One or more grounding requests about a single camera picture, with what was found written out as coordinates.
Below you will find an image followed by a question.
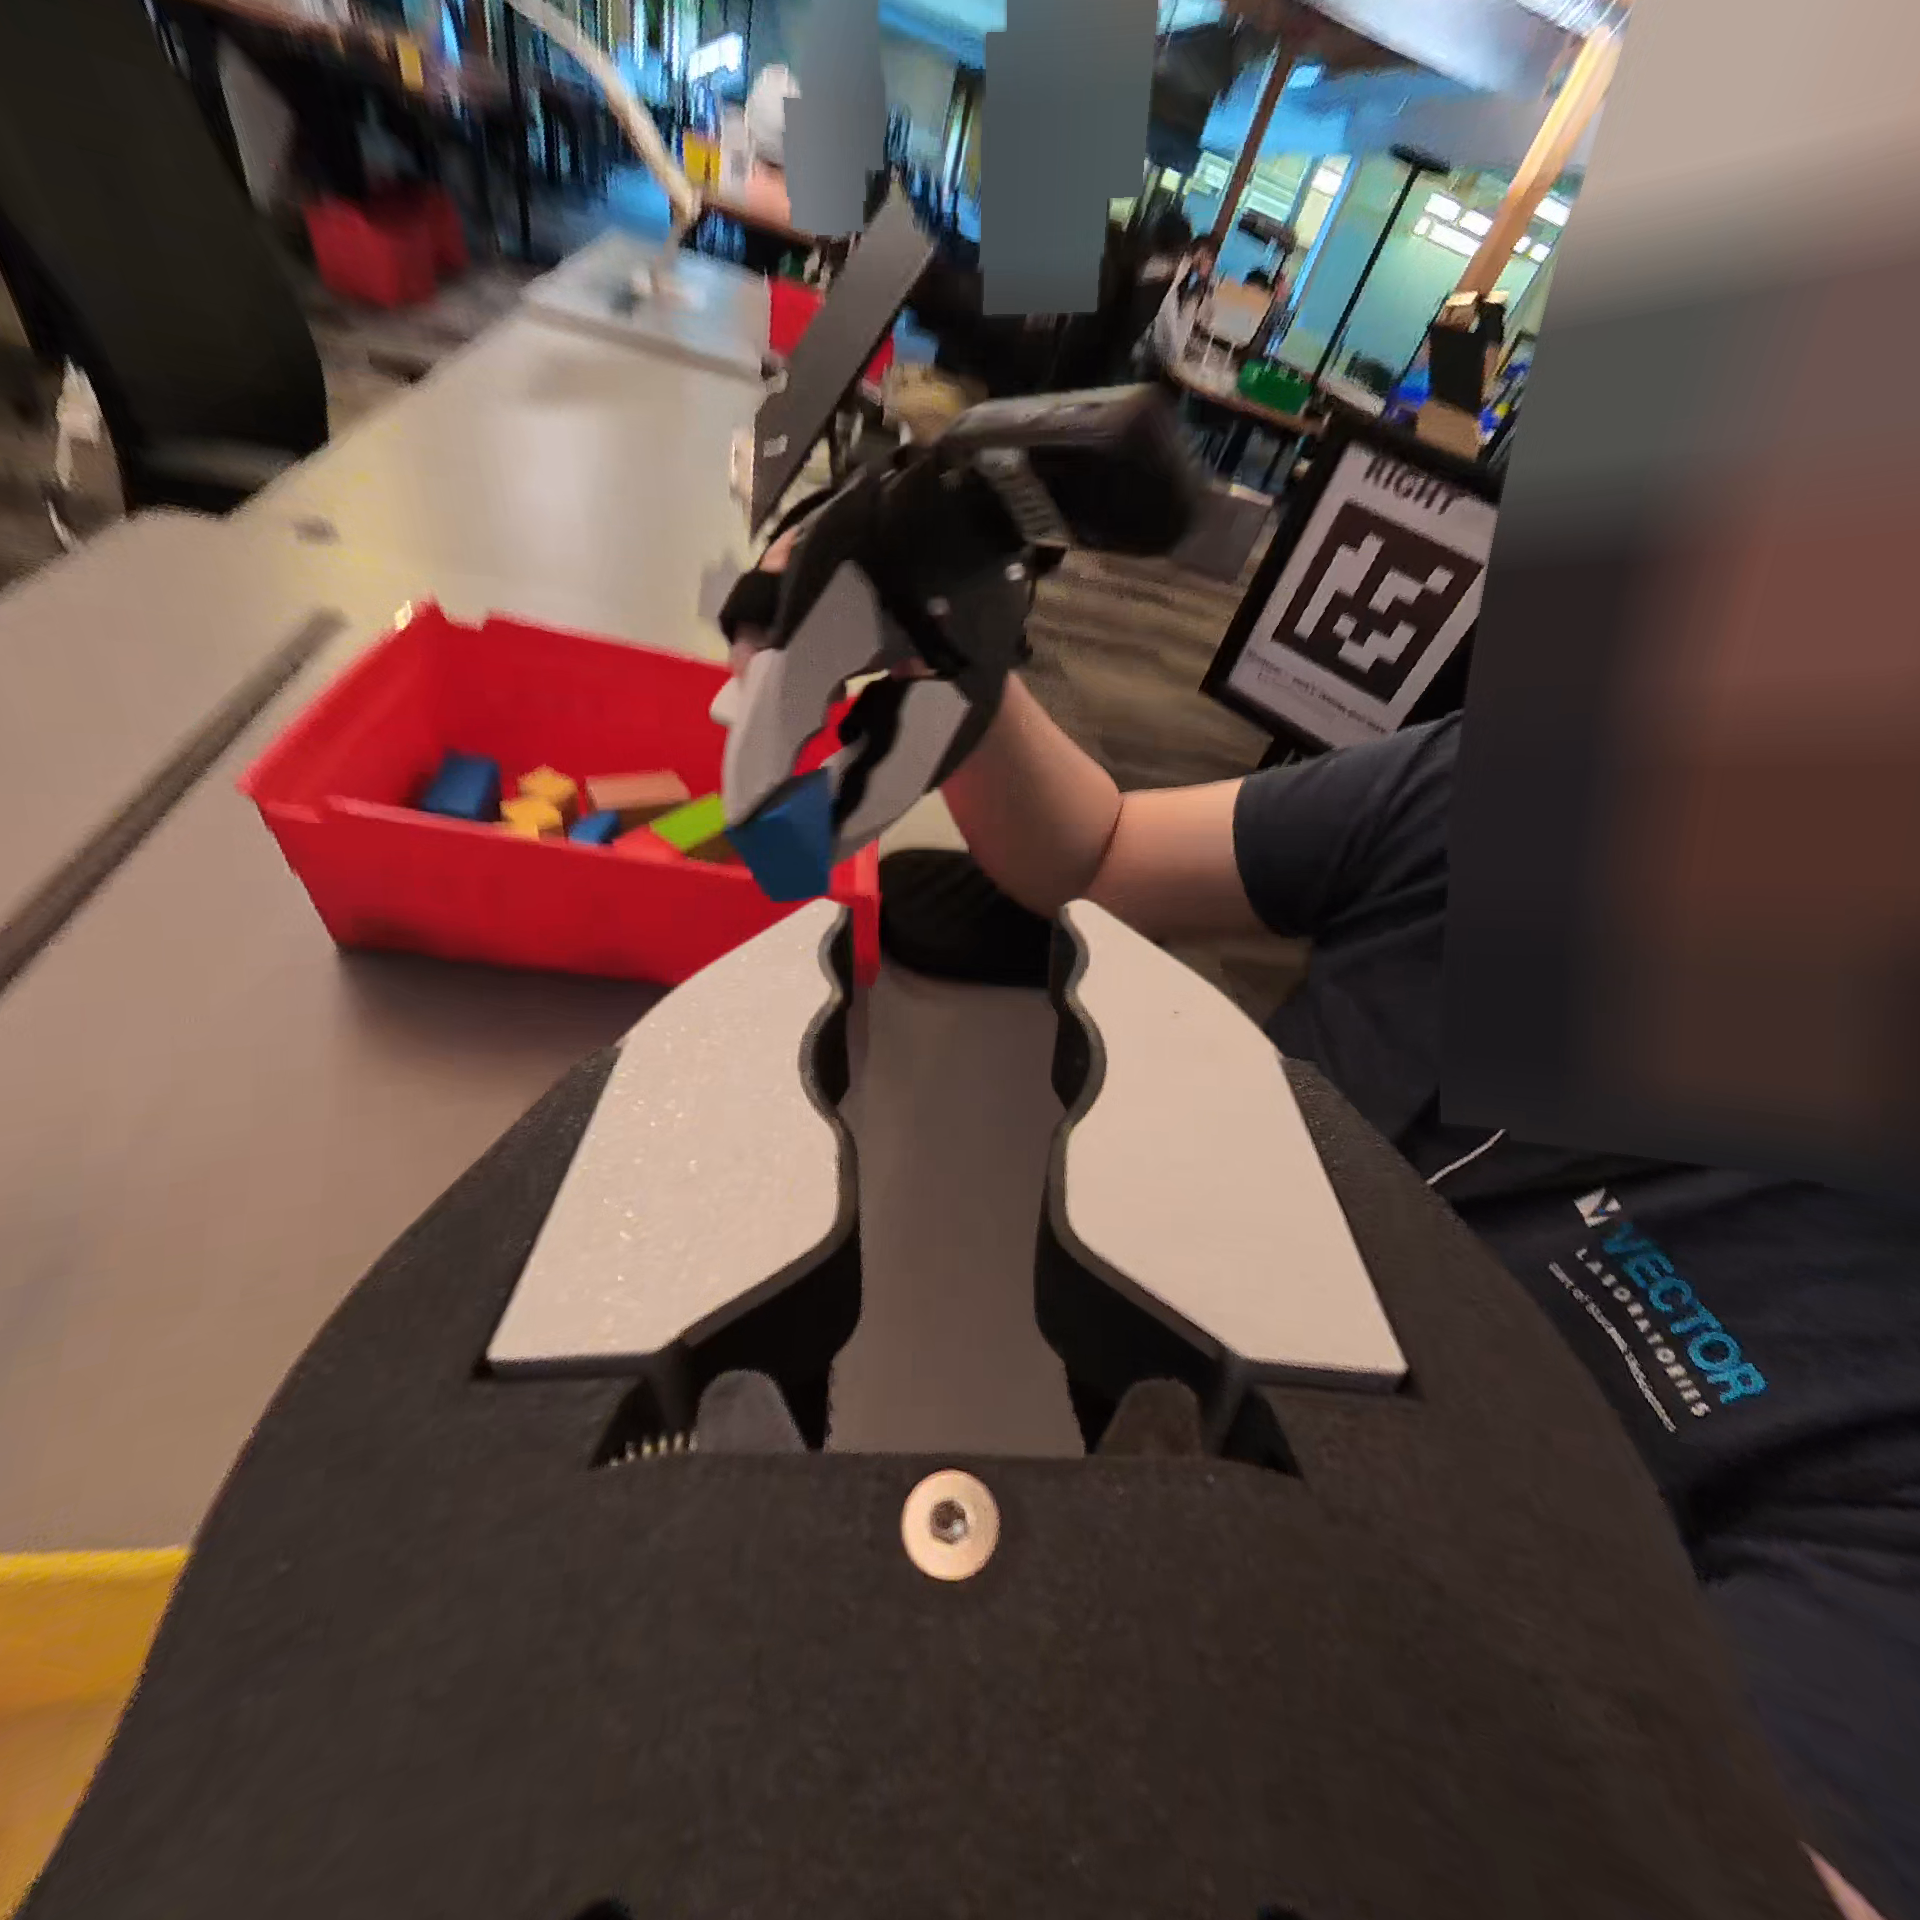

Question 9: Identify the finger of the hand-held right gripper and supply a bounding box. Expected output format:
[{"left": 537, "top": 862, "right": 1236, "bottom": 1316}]
[
  {"left": 829, "top": 669, "right": 1009, "bottom": 868},
  {"left": 717, "top": 562, "right": 906, "bottom": 833}
]

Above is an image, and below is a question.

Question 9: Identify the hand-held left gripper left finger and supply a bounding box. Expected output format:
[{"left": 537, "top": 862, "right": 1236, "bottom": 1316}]
[{"left": 484, "top": 901, "right": 865, "bottom": 1384}]

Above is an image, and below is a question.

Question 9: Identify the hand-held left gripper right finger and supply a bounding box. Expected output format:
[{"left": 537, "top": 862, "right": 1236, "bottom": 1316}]
[{"left": 1043, "top": 901, "right": 1413, "bottom": 1388}]

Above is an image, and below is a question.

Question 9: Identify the small blue wooden block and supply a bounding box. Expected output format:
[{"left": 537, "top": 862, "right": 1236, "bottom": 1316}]
[{"left": 729, "top": 772, "right": 841, "bottom": 902}]

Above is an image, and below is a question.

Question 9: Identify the red plastic bin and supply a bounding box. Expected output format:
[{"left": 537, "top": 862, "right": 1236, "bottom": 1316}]
[
  {"left": 304, "top": 187, "right": 472, "bottom": 313},
  {"left": 238, "top": 598, "right": 888, "bottom": 993},
  {"left": 771, "top": 277, "right": 899, "bottom": 377}
]

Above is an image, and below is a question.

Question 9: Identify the yellow plastic bin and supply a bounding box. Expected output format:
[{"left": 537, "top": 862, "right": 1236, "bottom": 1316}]
[{"left": 0, "top": 1543, "right": 192, "bottom": 1867}]

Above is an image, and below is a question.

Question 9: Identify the person's right forearm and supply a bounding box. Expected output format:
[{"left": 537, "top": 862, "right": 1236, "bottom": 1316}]
[{"left": 960, "top": 717, "right": 1258, "bottom": 941}]

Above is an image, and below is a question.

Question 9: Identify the person's right hand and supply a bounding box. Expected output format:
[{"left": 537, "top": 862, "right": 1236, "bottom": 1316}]
[{"left": 927, "top": 669, "right": 1055, "bottom": 844}]

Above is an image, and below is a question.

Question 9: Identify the black textured armrest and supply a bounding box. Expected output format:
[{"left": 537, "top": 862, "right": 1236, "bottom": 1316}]
[{"left": 876, "top": 845, "right": 1061, "bottom": 989}]

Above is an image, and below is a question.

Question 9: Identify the dark tilted board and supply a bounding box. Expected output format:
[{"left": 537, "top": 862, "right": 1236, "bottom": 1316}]
[{"left": 750, "top": 187, "right": 944, "bottom": 520}]

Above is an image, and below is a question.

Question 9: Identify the framed black-white marker sign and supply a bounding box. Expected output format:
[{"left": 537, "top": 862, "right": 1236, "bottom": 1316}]
[{"left": 1200, "top": 434, "right": 1503, "bottom": 754}]

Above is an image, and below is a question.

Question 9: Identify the person's dark clothing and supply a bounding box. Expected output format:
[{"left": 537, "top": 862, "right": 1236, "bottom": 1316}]
[{"left": 1236, "top": 716, "right": 1920, "bottom": 1920}]

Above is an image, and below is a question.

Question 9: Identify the black office chair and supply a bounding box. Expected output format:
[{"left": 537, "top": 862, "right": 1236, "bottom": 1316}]
[{"left": 0, "top": 0, "right": 331, "bottom": 516}]

